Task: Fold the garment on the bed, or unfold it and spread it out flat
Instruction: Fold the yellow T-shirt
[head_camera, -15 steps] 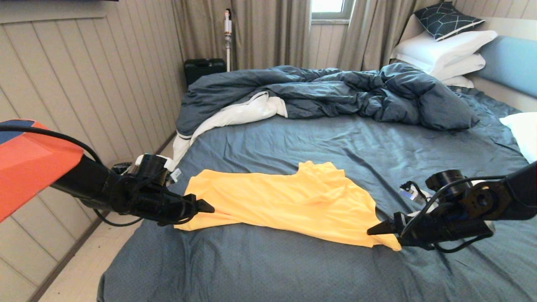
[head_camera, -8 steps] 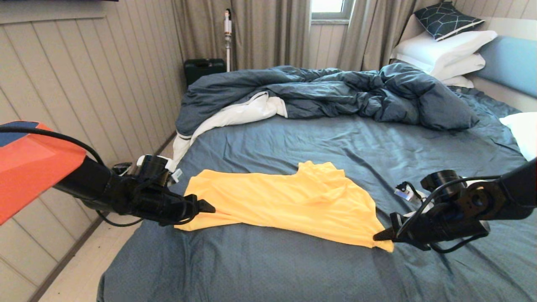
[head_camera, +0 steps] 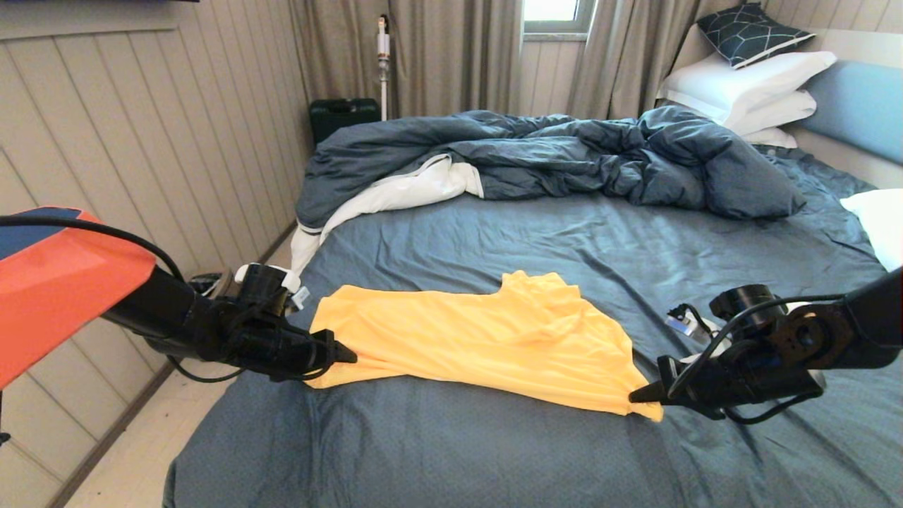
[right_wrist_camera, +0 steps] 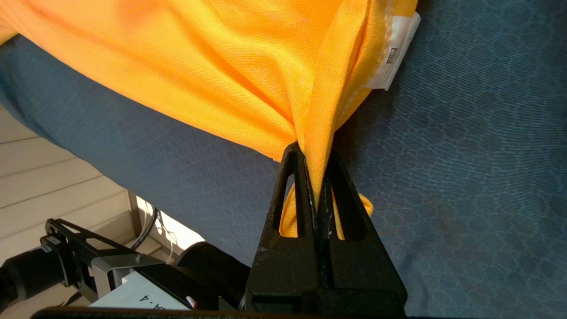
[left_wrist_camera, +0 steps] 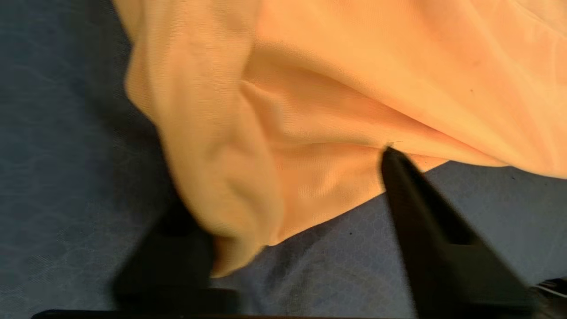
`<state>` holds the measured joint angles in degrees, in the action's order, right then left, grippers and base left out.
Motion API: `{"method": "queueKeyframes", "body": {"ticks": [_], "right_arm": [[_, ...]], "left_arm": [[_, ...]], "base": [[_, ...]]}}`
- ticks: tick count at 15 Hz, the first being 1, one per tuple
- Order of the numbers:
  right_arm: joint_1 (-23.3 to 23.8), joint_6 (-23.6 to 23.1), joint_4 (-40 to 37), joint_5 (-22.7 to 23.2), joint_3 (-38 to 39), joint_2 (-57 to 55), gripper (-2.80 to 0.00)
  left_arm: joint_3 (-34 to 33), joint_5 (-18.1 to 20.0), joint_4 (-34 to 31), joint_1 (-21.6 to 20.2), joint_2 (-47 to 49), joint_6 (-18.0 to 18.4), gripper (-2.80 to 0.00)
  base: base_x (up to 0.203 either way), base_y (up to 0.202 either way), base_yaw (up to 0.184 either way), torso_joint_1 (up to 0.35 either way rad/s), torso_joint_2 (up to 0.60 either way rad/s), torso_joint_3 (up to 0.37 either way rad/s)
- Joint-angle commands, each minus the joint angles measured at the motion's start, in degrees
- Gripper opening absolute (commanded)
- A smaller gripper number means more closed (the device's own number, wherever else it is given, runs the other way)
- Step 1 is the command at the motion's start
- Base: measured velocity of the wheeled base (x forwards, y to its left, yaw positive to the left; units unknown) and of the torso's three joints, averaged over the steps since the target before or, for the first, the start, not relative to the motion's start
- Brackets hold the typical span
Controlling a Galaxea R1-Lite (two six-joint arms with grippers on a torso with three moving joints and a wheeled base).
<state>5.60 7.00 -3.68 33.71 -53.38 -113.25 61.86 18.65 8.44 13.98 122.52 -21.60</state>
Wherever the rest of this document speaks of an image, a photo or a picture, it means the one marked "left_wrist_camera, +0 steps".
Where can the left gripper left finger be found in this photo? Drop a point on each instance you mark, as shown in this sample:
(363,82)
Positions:
(168,274)

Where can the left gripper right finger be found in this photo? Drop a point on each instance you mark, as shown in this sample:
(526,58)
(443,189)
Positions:
(443,266)

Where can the yellow t-shirt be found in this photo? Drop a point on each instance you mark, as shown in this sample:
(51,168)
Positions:
(332,88)

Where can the blue bed sheet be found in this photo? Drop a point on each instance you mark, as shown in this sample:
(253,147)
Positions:
(57,155)

